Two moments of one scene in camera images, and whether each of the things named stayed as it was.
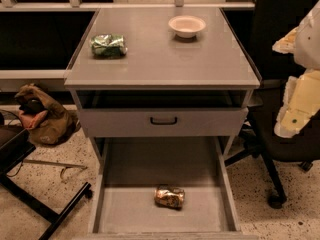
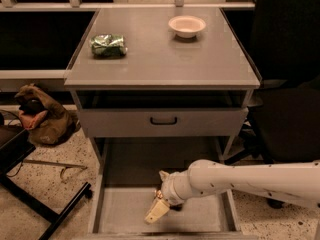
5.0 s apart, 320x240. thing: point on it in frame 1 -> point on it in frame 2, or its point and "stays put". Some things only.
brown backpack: [48, 124] stays put
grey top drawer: [163, 122] stays put
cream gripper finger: [300, 103] -> [158, 208]
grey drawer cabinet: [169, 73] stays put
